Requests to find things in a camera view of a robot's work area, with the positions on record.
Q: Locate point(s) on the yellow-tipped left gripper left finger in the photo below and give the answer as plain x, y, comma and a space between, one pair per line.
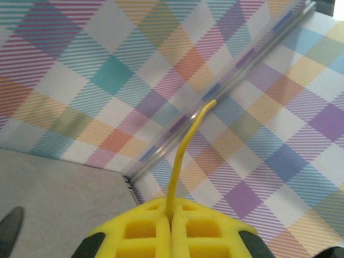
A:
139, 231

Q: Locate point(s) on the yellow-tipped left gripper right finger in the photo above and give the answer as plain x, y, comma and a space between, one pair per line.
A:
204, 231

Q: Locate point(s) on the aluminium frame post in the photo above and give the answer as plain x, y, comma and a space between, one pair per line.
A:
242, 71

